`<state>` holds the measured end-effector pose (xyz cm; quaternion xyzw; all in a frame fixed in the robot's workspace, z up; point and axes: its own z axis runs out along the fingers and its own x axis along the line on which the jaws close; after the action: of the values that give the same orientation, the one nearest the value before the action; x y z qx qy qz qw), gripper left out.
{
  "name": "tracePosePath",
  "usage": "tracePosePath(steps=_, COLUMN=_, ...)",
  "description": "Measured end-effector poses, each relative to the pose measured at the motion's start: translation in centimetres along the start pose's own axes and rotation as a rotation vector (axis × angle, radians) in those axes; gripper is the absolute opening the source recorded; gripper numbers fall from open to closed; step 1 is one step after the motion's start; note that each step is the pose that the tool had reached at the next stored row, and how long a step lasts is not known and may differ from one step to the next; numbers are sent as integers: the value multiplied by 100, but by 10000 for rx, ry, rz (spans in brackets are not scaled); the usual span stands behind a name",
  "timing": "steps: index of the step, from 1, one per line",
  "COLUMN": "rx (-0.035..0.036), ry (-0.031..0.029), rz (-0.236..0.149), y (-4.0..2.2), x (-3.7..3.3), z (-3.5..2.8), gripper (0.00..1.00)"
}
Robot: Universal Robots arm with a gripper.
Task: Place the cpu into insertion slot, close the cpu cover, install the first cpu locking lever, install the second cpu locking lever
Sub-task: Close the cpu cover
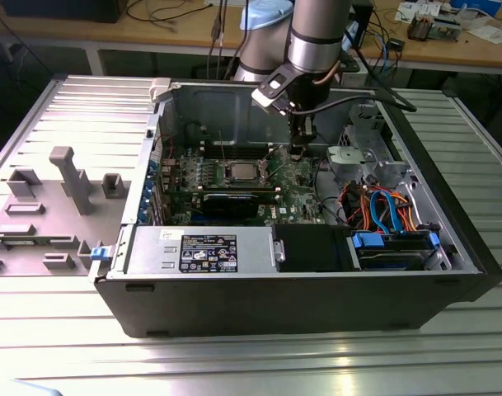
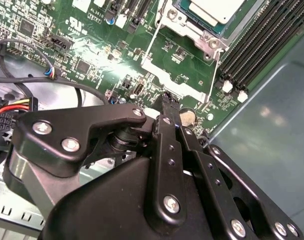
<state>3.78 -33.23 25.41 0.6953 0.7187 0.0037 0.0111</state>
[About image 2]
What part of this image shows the silver CPU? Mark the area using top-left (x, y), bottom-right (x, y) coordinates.
top-left (178, 0), bottom-right (249, 27)

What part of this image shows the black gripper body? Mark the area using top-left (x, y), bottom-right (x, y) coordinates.
top-left (39, 154), bottom-right (226, 240)

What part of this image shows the metal locking lever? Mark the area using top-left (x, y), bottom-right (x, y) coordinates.
top-left (154, 0), bottom-right (168, 28)

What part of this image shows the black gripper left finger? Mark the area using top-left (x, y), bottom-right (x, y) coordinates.
top-left (3, 92), bottom-right (188, 227)

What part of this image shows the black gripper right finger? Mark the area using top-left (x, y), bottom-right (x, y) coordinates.
top-left (170, 95), bottom-right (304, 240)

